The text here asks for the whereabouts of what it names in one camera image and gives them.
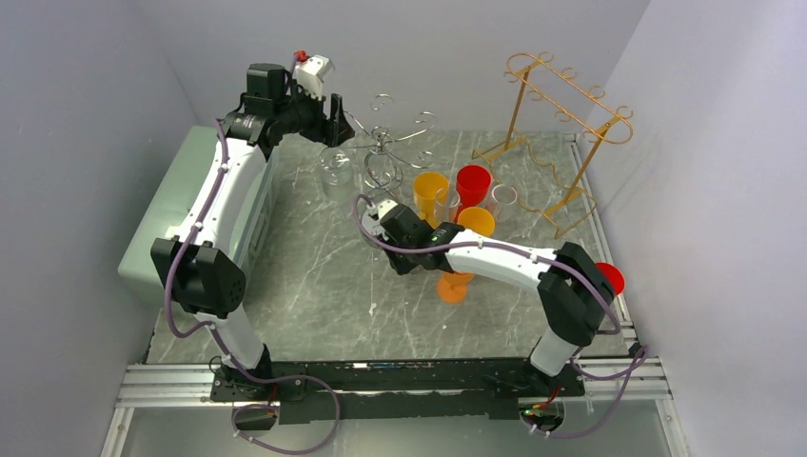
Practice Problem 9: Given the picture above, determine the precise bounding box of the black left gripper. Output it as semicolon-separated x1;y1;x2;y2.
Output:
275;80;355;148

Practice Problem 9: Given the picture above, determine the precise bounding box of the clear ribbed wine glass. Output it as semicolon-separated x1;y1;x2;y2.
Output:
319;148;355;203

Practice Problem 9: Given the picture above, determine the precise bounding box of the orange plastic goblet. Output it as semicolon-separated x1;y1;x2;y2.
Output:
457;207;496;237
412;171;449;228
437;272;474;304

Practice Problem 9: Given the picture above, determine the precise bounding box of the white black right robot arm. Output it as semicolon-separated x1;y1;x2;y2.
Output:
364;200;624;395

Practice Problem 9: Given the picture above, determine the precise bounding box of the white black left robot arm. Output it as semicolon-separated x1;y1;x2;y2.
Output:
150;54;355;400

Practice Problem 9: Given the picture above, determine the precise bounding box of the clear wine glass centre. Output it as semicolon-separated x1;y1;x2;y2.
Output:
434;188;461;224

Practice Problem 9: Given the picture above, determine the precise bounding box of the chrome wine glass rack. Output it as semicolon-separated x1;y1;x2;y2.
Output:
335;110;437;196

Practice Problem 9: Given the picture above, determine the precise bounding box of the clear wine glass right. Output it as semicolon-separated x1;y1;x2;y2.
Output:
485;184;518;225

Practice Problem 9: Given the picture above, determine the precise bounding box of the gold wine glass rack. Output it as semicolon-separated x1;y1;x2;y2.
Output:
471;51;635;239

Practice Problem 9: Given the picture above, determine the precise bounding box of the orange plastic goblet back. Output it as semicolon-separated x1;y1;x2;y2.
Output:
412;171;449;228

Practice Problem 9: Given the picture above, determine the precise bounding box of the red plastic goblet back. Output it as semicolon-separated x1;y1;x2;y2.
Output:
456;165;492;212

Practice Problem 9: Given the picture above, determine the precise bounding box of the green plastic storage box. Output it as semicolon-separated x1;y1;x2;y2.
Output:
118;126;281;308

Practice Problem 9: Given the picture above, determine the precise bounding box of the red plastic goblet lying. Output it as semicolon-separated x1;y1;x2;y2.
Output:
597;262;625;297

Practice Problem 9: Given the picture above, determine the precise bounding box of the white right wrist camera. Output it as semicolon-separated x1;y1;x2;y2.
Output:
375;199;399;220

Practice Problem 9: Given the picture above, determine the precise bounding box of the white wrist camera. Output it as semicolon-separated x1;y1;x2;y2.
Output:
292;50;334;99
375;199;399;220

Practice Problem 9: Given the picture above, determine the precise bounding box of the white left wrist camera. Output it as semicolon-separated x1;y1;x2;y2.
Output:
292;50;334;99

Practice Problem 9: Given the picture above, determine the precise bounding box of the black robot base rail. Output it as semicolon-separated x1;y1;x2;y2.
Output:
209;357;585;425

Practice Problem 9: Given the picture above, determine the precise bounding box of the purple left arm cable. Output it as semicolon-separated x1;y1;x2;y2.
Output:
162;116;343;455

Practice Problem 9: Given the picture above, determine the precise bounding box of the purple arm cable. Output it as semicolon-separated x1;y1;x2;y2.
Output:
351;193;651;441
162;116;343;455

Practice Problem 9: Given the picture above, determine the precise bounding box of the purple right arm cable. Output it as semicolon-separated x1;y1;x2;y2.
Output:
351;193;651;441

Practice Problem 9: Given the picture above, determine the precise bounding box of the aluminium frame rail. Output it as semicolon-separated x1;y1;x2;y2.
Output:
101;357;690;456

